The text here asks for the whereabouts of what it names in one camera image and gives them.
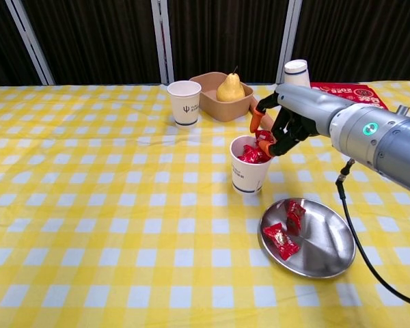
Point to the yellow pear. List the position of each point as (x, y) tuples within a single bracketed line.
[(229, 90)]

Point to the white jar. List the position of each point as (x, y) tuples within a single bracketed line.
[(296, 73)]

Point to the brown paper food box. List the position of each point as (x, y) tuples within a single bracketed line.
[(225, 111)]

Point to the white paper cup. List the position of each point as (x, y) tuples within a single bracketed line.
[(184, 109), (246, 177)]

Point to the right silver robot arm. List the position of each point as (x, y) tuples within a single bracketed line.
[(389, 143)]

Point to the round metal plate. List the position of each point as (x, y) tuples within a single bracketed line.
[(321, 246)]

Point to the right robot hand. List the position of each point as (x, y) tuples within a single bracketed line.
[(307, 106)]

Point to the grey partition post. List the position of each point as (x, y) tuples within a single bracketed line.
[(288, 41), (30, 41), (163, 41)]

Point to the yellow white checkered tablecloth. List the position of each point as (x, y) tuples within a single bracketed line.
[(123, 205)]

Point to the red candy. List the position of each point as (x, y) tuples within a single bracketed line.
[(282, 241), (246, 159), (295, 212), (263, 158), (263, 135), (250, 151)]

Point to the wooden rolling pin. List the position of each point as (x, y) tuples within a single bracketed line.
[(268, 122)]

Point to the red spiral calendar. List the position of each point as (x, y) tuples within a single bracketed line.
[(362, 94)]

